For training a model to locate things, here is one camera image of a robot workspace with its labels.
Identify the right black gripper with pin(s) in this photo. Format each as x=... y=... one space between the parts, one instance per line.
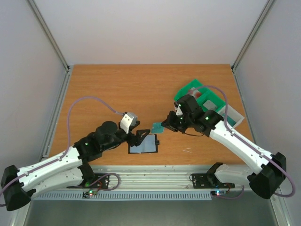
x=172 y=121

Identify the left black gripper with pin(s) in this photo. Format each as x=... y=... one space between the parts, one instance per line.
x=138 y=140

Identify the black leather card holder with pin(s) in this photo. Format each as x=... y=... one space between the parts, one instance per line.
x=149 y=145

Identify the teal card black stripe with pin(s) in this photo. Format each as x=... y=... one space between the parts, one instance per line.
x=157 y=128

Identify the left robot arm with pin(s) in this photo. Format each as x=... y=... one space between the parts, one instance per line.
x=69 y=168

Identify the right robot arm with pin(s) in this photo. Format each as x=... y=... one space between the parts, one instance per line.
x=264 y=172

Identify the white card with red dot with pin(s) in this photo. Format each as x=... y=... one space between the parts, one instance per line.
x=195 y=93

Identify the white card in tray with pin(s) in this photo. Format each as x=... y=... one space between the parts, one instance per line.
x=209 y=105

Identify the teal card in bin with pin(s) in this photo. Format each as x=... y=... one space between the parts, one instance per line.
x=231 y=121

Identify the green plastic compartment tray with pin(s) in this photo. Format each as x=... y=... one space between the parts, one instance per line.
x=207 y=94

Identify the white plastic bin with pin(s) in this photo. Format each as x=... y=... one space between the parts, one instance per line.
x=233 y=113

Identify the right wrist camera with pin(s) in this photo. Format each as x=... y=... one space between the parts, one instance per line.
x=178 y=109

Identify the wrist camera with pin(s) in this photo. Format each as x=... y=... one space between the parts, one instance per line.
x=128 y=122
x=178 y=109

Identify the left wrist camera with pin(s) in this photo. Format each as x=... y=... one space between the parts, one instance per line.
x=128 y=122

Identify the aluminium front rail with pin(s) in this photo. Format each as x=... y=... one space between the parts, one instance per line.
x=171 y=177

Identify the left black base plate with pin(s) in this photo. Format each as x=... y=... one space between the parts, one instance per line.
x=99 y=180

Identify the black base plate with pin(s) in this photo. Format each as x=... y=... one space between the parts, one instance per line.
x=200 y=181
x=99 y=180

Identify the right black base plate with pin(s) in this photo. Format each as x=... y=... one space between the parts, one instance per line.
x=200 y=181

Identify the grey slotted cable duct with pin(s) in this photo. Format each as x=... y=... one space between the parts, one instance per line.
x=127 y=196

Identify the left aluminium frame post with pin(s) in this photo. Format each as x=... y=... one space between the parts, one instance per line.
x=36 y=11

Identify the aluminium frame post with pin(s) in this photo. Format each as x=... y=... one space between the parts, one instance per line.
x=254 y=30
x=36 y=11

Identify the right aluminium frame post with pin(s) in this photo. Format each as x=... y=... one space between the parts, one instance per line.
x=254 y=30

